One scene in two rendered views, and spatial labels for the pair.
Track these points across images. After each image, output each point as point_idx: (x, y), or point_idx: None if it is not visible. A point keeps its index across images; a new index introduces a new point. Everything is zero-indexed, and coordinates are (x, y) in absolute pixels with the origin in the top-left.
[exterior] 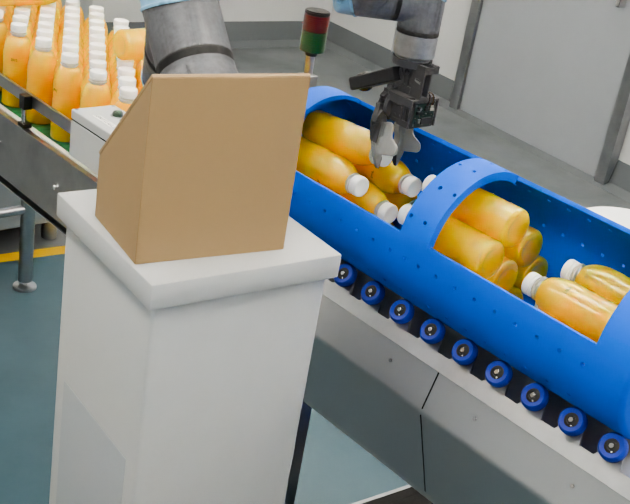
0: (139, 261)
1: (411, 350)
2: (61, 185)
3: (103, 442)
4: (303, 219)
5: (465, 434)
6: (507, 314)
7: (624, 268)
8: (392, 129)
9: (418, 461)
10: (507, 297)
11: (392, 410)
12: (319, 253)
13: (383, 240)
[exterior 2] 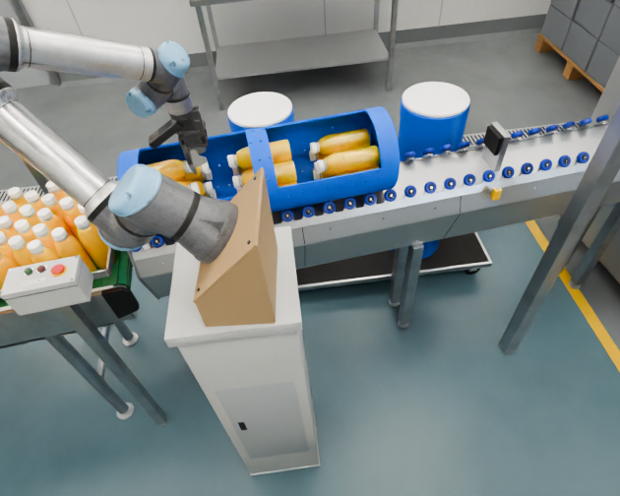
0: (275, 320)
1: None
2: None
3: (270, 387)
4: None
5: (330, 236)
6: (335, 185)
7: (321, 130)
8: (196, 152)
9: (301, 260)
10: (332, 179)
11: None
12: (286, 234)
13: None
